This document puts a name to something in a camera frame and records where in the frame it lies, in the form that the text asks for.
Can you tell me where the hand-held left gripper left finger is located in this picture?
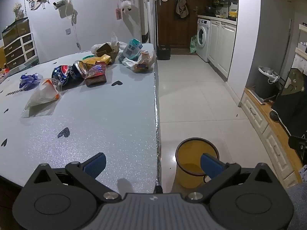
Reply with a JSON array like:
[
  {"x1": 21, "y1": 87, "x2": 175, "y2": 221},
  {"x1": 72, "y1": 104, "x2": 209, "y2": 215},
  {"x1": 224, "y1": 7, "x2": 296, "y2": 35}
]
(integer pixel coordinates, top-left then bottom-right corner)
[{"x1": 21, "y1": 152, "x2": 121, "y2": 202}]

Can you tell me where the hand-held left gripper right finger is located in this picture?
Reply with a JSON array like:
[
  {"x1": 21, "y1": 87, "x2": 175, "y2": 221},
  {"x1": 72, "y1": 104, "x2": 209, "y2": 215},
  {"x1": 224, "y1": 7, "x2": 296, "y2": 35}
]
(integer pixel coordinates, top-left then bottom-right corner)
[{"x1": 185, "y1": 153, "x2": 286, "y2": 203}]

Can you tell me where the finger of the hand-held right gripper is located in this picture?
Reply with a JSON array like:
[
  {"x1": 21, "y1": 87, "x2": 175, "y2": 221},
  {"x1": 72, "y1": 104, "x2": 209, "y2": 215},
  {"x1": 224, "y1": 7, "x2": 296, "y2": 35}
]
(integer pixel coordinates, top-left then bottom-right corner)
[{"x1": 288, "y1": 136, "x2": 307, "y2": 154}]

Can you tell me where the yellow trash bin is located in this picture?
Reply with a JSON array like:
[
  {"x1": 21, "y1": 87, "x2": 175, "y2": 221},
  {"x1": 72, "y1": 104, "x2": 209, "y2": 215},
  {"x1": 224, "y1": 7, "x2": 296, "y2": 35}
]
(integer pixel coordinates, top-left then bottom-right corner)
[{"x1": 175, "y1": 137, "x2": 219, "y2": 189}]

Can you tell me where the white orange plastic bag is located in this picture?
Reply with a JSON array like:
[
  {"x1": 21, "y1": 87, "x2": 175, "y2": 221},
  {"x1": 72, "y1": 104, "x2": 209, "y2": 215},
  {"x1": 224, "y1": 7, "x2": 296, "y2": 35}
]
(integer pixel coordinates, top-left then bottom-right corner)
[{"x1": 23, "y1": 79, "x2": 61, "y2": 112}]

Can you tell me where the blue wrapper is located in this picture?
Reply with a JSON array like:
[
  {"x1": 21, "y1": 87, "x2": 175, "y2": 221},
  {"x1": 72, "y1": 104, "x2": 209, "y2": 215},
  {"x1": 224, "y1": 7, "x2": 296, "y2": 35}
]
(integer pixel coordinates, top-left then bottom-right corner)
[{"x1": 20, "y1": 73, "x2": 44, "y2": 91}]

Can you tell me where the teal white packet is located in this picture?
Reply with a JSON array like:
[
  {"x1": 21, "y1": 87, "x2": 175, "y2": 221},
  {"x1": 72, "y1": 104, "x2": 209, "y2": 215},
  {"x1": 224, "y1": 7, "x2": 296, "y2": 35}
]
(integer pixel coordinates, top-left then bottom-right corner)
[{"x1": 123, "y1": 39, "x2": 143, "y2": 58}]

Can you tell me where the bear print dark cloth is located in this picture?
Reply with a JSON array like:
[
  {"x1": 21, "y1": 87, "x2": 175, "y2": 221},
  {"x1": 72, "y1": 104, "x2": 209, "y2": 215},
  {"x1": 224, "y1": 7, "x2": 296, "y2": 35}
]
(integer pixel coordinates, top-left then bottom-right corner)
[{"x1": 273, "y1": 68, "x2": 307, "y2": 137}]

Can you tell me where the silver foil table cover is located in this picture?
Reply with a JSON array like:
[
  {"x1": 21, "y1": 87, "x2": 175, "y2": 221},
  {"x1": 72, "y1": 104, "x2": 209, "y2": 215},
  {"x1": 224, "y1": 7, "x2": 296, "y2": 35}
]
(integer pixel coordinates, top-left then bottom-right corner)
[{"x1": 0, "y1": 43, "x2": 162, "y2": 193}]

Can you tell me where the person's grey clothing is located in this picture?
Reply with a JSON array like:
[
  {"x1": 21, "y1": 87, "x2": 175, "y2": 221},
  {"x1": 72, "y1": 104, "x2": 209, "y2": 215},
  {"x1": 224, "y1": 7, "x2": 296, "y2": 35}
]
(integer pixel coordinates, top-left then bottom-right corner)
[{"x1": 286, "y1": 183, "x2": 307, "y2": 230}]

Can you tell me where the grey bin with white liner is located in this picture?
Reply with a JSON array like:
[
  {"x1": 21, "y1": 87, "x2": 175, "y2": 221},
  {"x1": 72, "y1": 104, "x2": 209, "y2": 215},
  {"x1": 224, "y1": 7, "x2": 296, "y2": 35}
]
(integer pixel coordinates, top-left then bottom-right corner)
[{"x1": 254, "y1": 66, "x2": 281, "y2": 102}]

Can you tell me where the brown snack packet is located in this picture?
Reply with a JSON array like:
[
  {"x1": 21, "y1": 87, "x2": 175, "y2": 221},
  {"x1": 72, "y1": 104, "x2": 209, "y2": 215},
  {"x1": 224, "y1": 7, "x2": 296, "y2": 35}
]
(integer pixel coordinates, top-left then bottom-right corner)
[{"x1": 85, "y1": 64, "x2": 107, "y2": 87}]

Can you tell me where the crushed blue soda can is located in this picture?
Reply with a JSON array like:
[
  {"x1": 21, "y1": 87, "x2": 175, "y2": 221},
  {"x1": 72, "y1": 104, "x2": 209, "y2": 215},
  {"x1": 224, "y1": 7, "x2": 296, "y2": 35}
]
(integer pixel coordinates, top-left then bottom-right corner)
[{"x1": 51, "y1": 60, "x2": 88, "y2": 87}]

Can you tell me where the clear bag of brown food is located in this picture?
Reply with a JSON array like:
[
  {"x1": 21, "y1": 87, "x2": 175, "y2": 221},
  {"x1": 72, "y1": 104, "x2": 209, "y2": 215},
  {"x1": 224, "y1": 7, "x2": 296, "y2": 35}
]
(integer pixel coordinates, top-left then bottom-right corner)
[{"x1": 133, "y1": 50, "x2": 157, "y2": 73}]

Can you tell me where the brown paper bag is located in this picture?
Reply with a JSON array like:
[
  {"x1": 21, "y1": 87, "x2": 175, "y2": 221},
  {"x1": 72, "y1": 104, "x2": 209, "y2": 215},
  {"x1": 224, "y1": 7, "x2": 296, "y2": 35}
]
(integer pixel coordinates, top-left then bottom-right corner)
[{"x1": 95, "y1": 43, "x2": 120, "y2": 65}]

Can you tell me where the white kitchen cabinet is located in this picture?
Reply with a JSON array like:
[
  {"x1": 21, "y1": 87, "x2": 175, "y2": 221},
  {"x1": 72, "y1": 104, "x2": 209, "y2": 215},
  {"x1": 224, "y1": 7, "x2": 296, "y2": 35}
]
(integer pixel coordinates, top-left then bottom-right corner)
[{"x1": 207, "y1": 19, "x2": 238, "y2": 82}]

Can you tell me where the black floor bin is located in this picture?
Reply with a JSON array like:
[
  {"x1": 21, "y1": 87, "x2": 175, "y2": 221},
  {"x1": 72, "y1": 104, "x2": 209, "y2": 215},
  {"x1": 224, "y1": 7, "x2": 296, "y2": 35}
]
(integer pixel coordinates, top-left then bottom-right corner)
[{"x1": 158, "y1": 47, "x2": 171, "y2": 60}]

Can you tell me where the green bag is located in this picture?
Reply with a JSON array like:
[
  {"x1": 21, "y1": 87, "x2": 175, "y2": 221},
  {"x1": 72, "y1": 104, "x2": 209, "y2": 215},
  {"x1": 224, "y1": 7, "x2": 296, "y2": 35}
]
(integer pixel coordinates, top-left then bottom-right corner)
[{"x1": 190, "y1": 35, "x2": 198, "y2": 53}]

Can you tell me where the white washing machine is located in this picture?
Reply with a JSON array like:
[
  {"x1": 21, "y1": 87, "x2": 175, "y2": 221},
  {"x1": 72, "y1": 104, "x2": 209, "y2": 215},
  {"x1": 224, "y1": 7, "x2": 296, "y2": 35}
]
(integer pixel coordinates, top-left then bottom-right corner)
[{"x1": 197, "y1": 18, "x2": 211, "y2": 62}]

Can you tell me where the white drawer cabinet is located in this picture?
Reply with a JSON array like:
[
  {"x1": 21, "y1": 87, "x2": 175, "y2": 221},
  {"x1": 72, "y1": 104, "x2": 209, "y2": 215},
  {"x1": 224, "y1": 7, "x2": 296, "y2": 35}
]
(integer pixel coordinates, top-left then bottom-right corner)
[{"x1": 2, "y1": 32, "x2": 39, "y2": 70}]

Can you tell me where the brown door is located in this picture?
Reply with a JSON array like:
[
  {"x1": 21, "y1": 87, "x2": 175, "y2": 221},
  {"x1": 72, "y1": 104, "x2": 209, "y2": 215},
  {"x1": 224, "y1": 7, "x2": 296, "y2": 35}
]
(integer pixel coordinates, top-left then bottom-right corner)
[{"x1": 156, "y1": 0, "x2": 199, "y2": 49}]

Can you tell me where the glass tank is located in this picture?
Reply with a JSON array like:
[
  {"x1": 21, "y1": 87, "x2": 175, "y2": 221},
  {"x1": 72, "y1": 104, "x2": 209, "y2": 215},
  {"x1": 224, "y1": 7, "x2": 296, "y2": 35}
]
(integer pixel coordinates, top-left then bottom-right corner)
[{"x1": 2, "y1": 17, "x2": 31, "y2": 46}]

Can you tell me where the hanging tote bag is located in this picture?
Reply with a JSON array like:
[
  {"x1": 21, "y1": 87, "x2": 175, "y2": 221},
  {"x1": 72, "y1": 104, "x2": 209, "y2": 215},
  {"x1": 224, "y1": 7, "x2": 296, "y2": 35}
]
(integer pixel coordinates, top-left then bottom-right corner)
[{"x1": 176, "y1": 0, "x2": 190, "y2": 18}]

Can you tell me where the dried flower bunch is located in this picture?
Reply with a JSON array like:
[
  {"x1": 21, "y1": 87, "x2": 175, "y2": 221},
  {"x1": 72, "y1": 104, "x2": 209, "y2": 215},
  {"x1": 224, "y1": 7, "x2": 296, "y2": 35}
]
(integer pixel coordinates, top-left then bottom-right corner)
[{"x1": 13, "y1": 3, "x2": 24, "y2": 21}]

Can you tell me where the white wall shelf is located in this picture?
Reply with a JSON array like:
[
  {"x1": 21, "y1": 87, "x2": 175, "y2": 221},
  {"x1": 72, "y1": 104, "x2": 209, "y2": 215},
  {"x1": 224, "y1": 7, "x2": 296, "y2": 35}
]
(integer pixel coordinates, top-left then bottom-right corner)
[{"x1": 295, "y1": 23, "x2": 307, "y2": 60}]

